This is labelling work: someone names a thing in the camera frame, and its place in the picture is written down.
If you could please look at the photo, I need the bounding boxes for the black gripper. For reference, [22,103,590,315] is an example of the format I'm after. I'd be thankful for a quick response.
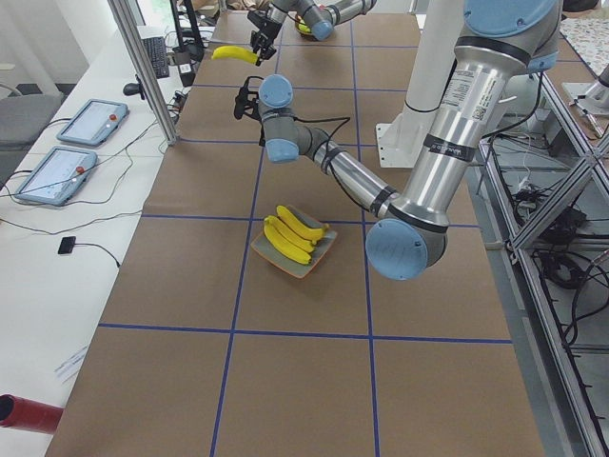
[250,17,285,66]

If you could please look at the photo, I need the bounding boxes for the yellow banana top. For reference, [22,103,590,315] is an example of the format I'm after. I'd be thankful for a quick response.
[276,205,328,242]

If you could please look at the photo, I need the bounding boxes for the yellow banana large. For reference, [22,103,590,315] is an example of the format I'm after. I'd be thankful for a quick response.
[264,222,312,265]

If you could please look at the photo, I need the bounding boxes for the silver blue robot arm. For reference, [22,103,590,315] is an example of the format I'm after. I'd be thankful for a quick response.
[247,0,376,66]
[257,1,562,280]

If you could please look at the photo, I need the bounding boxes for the woven wicker basket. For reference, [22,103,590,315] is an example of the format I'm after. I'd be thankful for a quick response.
[294,14,316,41]

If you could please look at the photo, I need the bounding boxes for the grey square plate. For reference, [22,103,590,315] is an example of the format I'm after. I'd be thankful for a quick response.
[250,205,338,279]

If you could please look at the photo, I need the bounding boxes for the black keyboard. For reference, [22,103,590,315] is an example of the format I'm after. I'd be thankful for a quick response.
[142,36,169,79]

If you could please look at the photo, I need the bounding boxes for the teach pendant far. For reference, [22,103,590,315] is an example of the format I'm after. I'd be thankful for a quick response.
[56,99,129,147]

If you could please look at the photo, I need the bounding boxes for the teach pendant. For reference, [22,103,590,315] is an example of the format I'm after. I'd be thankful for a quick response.
[56,99,129,147]
[14,147,98,207]

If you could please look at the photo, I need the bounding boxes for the teach pendant near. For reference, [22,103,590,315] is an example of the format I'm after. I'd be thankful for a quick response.
[14,147,98,207]

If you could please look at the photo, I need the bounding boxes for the small black puck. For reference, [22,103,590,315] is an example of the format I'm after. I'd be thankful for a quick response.
[57,236,76,255]

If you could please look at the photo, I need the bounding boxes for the red cylinder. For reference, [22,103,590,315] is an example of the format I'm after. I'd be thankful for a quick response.
[1,394,64,434]

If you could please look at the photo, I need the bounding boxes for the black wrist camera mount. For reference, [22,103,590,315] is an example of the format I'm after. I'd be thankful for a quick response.
[247,10,267,30]
[233,75,263,122]

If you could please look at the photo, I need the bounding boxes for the black camera cable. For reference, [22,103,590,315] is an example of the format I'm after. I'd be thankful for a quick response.
[294,115,353,144]

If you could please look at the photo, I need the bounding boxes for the aluminium frame post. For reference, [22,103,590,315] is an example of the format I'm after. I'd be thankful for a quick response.
[108,0,178,146]

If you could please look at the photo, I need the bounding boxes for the white pedestal column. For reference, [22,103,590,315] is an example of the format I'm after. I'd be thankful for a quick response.
[376,0,464,169]

